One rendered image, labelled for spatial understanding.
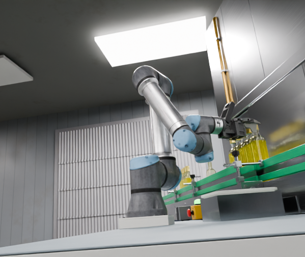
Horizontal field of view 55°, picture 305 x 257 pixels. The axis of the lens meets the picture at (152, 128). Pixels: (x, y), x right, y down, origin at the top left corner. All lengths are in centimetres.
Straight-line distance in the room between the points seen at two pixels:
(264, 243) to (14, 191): 549
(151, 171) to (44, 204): 436
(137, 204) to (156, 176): 12
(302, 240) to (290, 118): 109
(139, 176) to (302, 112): 70
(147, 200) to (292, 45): 92
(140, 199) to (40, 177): 446
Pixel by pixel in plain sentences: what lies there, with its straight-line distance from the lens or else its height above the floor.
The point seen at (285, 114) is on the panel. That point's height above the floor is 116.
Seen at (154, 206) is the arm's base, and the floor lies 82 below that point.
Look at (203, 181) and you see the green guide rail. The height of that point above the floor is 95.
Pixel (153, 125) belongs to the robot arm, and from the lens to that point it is 128.
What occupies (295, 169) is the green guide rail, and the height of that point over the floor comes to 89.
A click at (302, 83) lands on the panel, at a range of 134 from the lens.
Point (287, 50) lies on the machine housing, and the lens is 148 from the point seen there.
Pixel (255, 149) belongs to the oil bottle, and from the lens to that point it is 135.
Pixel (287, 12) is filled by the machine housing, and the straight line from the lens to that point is 153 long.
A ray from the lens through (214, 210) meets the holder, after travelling 100.
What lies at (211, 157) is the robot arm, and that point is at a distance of 115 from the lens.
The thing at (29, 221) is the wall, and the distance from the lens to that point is 550.
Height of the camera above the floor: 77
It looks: 17 degrees up
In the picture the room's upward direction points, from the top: 5 degrees counter-clockwise
